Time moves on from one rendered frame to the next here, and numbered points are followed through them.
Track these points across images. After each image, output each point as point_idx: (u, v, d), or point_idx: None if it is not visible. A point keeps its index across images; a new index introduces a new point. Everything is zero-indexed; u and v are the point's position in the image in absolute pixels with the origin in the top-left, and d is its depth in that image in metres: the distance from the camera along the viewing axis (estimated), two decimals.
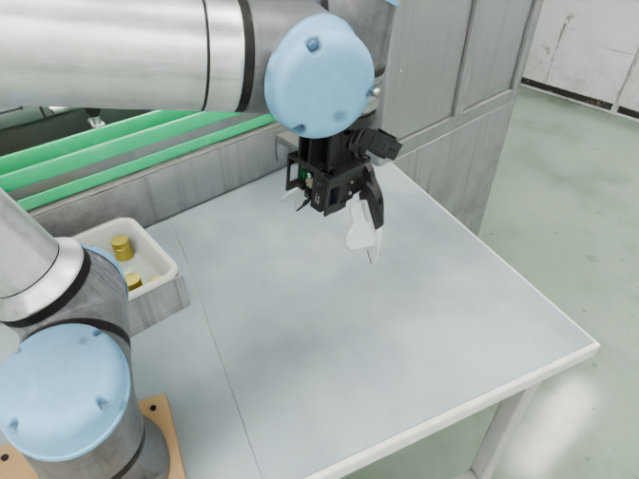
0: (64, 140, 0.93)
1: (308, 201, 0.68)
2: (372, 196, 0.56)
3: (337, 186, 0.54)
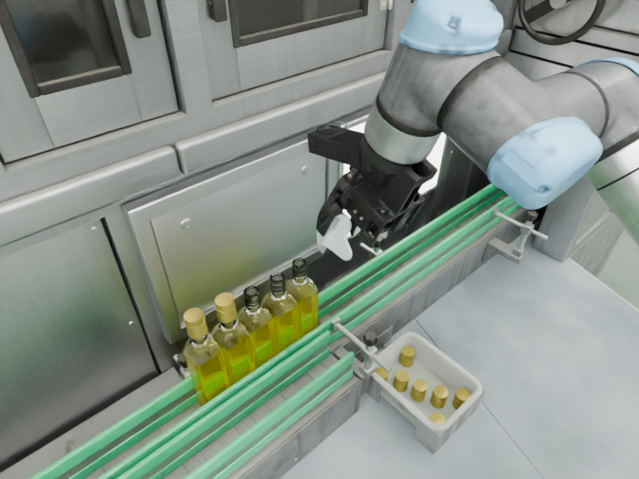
0: (361, 270, 1.16)
1: None
2: None
3: None
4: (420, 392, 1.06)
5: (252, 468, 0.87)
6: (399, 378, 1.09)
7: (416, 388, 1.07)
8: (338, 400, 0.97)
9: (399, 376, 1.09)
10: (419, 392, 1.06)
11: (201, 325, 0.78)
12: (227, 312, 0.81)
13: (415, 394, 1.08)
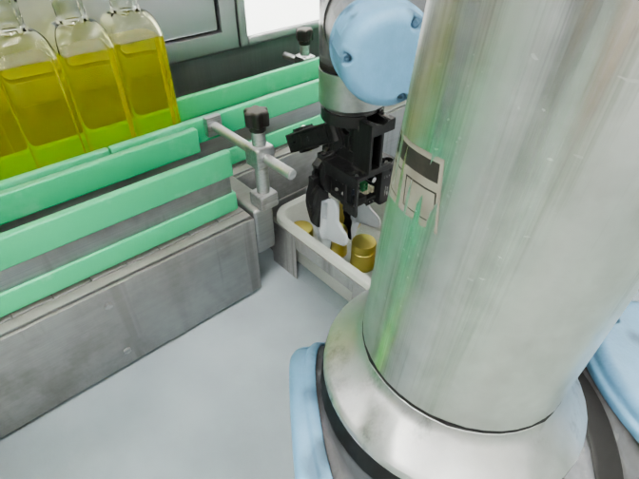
0: (276, 72, 0.72)
1: None
2: None
3: None
4: (364, 253, 0.63)
5: None
6: None
7: (357, 244, 0.63)
8: (203, 243, 0.54)
9: None
10: (362, 249, 0.62)
11: None
12: None
13: (355, 258, 0.64)
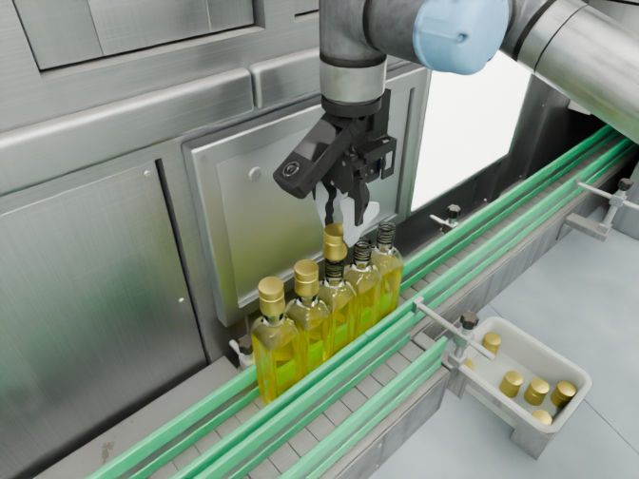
0: (437, 243, 0.99)
1: (342, 239, 0.64)
2: None
3: None
4: (515, 387, 0.90)
5: (334, 478, 0.70)
6: (341, 232, 0.65)
7: (510, 381, 0.90)
8: (426, 395, 0.81)
9: (338, 232, 0.65)
10: (514, 385, 0.90)
11: (280, 298, 0.62)
12: (310, 283, 0.64)
13: (507, 389, 0.91)
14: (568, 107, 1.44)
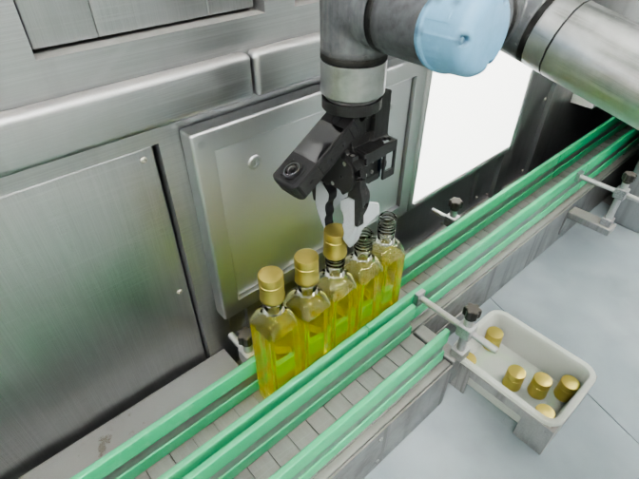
0: (439, 237, 0.98)
1: (342, 239, 0.64)
2: None
3: None
4: (518, 381, 0.89)
5: (335, 471, 0.69)
6: (341, 232, 0.65)
7: (513, 374, 0.89)
8: (428, 389, 0.80)
9: (338, 232, 0.65)
10: (517, 378, 0.88)
11: (280, 288, 0.60)
12: (311, 273, 0.63)
13: (510, 383, 0.90)
14: (570, 102, 1.43)
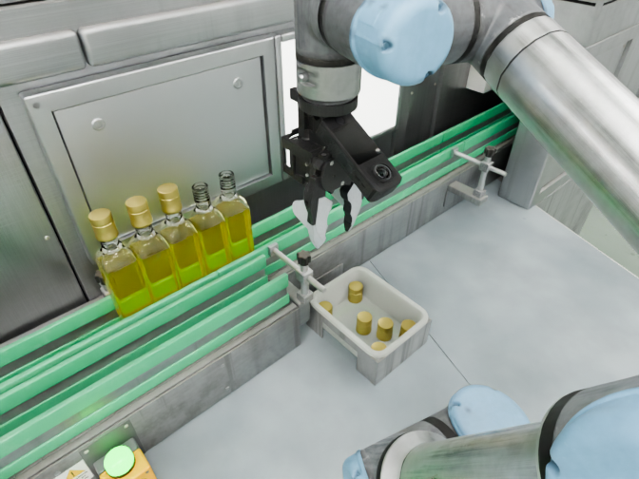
0: None
1: (351, 225, 0.67)
2: (305, 194, 0.59)
3: (296, 155, 0.60)
4: (364, 324, 1.01)
5: (171, 388, 0.81)
6: (170, 189, 0.78)
7: (359, 319, 1.01)
8: (271, 326, 0.92)
9: (168, 189, 0.78)
10: (363, 322, 1.01)
11: (107, 225, 0.73)
12: (139, 215, 0.76)
13: (358, 327, 1.02)
14: (466, 87, 1.55)
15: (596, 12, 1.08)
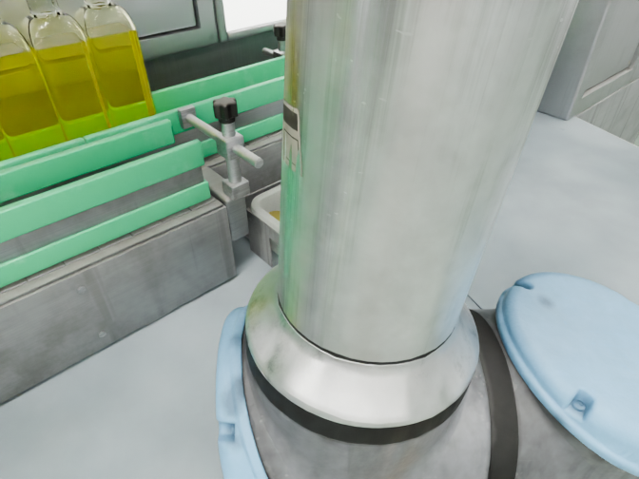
0: (253, 67, 0.74)
1: None
2: None
3: None
4: None
5: None
6: None
7: None
8: (176, 230, 0.55)
9: None
10: None
11: None
12: None
13: None
14: None
15: None
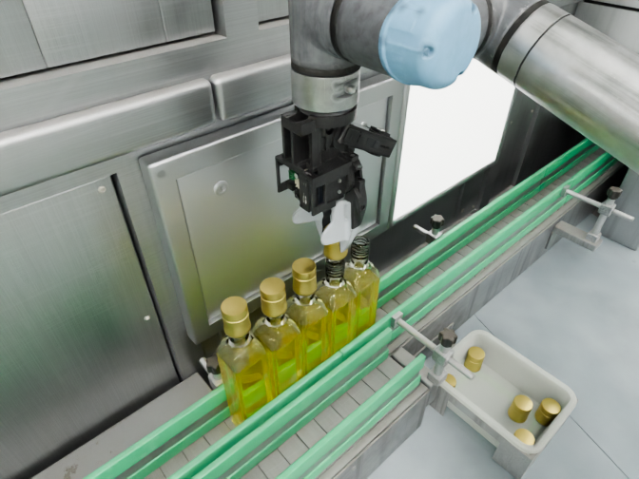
0: (419, 255, 0.96)
1: None
2: (357, 202, 0.57)
3: (323, 185, 0.54)
4: None
5: None
6: (310, 268, 0.64)
7: None
8: (404, 414, 0.78)
9: (306, 268, 0.64)
10: None
11: (243, 319, 0.59)
12: (277, 302, 0.61)
13: None
14: None
15: None
